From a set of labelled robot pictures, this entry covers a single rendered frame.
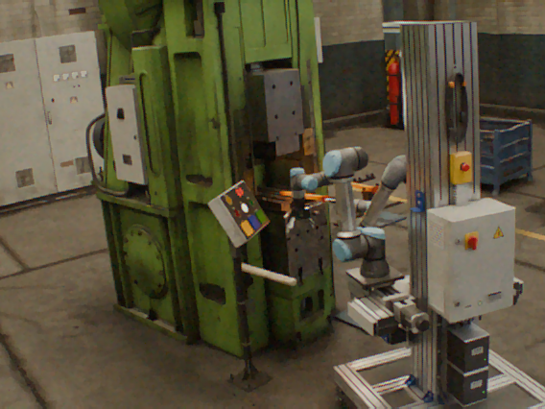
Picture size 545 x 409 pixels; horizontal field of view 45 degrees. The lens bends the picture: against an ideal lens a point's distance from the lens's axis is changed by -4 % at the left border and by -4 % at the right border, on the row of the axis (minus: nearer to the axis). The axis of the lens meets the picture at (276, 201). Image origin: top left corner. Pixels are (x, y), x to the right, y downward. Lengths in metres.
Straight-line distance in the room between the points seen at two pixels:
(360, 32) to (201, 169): 8.34
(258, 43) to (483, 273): 1.98
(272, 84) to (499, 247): 1.71
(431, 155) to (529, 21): 9.31
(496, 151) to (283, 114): 3.88
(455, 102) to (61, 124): 6.68
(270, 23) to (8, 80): 5.15
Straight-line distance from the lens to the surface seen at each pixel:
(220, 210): 3.62
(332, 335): 4.64
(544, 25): 12.05
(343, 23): 12.05
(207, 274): 4.51
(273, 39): 4.26
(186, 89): 4.24
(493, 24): 12.66
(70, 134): 9.10
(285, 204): 4.20
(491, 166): 7.69
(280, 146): 4.11
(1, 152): 8.87
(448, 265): 2.97
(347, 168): 3.21
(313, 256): 4.38
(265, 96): 4.01
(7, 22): 9.50
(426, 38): 2.95
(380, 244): 3.36
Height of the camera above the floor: 2.13
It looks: 16 degrees down
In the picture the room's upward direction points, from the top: 5 degrees counter-clockwise
